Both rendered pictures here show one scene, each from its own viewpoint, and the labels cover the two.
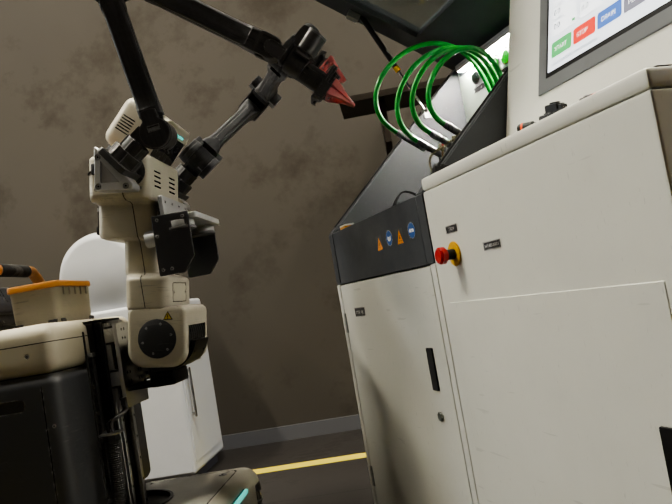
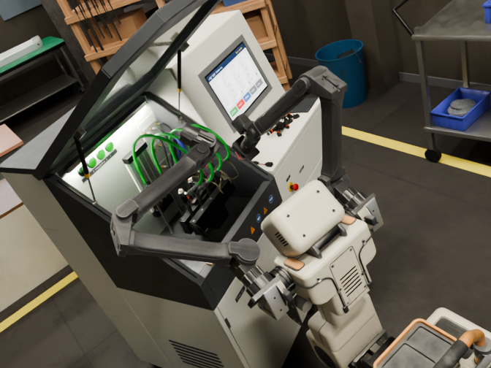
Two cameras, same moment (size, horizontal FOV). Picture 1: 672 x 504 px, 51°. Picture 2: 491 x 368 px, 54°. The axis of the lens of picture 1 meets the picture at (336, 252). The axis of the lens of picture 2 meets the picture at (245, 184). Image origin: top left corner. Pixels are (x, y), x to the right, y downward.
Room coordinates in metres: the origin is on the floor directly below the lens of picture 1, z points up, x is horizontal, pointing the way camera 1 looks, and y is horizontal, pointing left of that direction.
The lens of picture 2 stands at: (2.68, 1.39, 2.23)
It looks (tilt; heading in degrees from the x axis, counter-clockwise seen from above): 33 degrees down; 240
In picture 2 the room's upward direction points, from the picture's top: 22 degrees counter-clockwise
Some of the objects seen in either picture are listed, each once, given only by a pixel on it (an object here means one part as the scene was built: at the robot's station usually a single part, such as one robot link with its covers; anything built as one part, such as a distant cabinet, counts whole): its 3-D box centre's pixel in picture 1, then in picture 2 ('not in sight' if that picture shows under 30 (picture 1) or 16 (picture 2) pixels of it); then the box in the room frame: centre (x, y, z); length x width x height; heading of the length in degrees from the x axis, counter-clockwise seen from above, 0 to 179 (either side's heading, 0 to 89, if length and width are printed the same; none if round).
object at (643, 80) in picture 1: (557, 140); (282, 133); (1.28, -0.43, 0.96); 0.70 x 0.22 x 0.03; 19
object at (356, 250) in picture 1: (379, 245); (242, 237); (1.91, -0.12, 0.87); 0.62 x 0.04 x 0.16; 19
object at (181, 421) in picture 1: (137, 355); not in sight; (3.66, 1.09, 0.63); 0.64 x 0.55 x 1.27; 85
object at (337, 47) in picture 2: not in sight; (345, 74); (-0.50, -1.53, 0.28); 0.50 x 0.45 x 0.57; 85
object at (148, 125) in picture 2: not in sight; (160, 144); (1.85, -0.67, 1.20); 0.13 x 0.03 x 0.31; 19
